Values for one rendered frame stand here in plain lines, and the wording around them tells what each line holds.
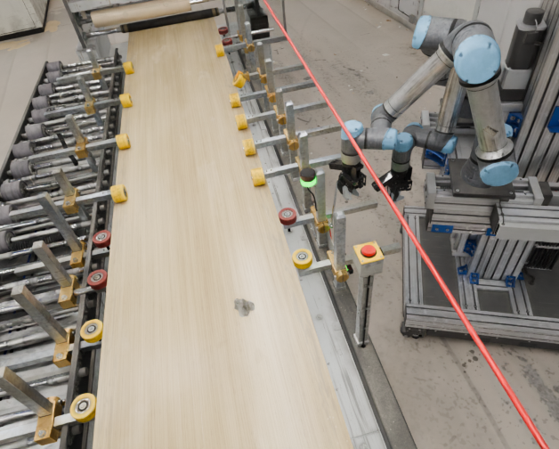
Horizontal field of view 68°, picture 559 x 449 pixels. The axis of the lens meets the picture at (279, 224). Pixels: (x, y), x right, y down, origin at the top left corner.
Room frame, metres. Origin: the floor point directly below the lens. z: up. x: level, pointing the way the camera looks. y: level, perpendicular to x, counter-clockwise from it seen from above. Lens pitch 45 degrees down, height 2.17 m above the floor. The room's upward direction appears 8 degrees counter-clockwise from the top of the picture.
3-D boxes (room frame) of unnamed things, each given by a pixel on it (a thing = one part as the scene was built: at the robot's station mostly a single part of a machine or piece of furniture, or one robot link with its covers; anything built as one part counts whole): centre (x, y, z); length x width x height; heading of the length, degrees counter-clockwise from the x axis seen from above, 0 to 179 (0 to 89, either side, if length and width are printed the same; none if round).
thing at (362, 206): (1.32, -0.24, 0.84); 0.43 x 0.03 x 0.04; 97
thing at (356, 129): (1.24, -0.30, 1.29); 0.09 x 0.08 x 0.11; 73
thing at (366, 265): (0.77, -0.25, 1.18); 0.07 x 0.07 x 0.08; 7
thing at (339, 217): (1.03, -0.21, 0.90); 0.04 x 0.04 x 0.48; 7
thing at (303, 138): (1.52, -0.15, 0.92); 0.04 x 0.04 x 0.48; 7
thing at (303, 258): (1.05, -0.07, 0.85); 0.08 x 0.08 x 0.11
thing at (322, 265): (1.08, -0.27, 0.81); 0.44 x 0.03 x 0.04; 97
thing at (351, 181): (1.24, -0.30, 1.13); 0.09 x 0.08 x 0.12; 27
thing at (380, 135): (1.23, -0.40, 1.29); 0.11 x 0.11 x 0.08; 73
